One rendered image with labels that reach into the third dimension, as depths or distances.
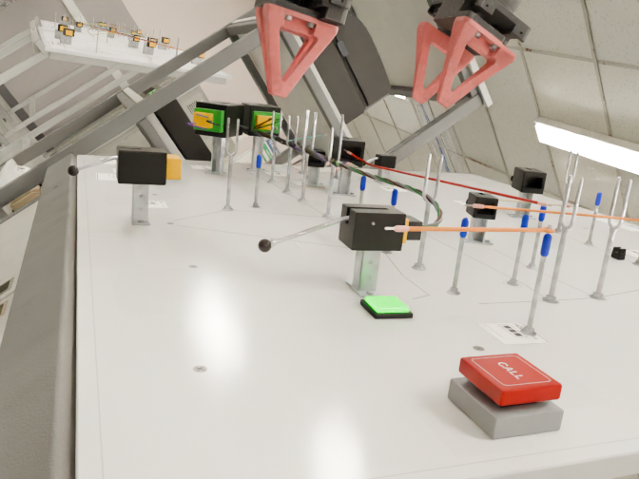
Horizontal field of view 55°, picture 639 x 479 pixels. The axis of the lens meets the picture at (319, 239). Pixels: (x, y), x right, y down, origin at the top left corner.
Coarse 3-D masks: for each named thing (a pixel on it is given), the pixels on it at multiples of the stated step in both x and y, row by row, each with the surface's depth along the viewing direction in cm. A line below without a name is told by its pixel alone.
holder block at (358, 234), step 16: (352, 208) 63; (368, 208) 64; (384, 208) 65; (352, 224) 62; (368, 224) 62; (384, 224) 63; (400, 224) 63; (352, 240) 62; (368, 240) 63; (384, 240) 63; (400, 240) 64
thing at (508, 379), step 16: (464, 368) 44; (480, 368) 43; (496, 368) 43; (512, 368) 43; (528, 368) 43; (480, 384) 42; (496, 384) 41; (512, 384) 41; (528, 384) 41; (544, 384) 41; (560, 384) 42; (496, 400) 40; (512, 400) 40; (528, 400) 41; (544, 400) 41
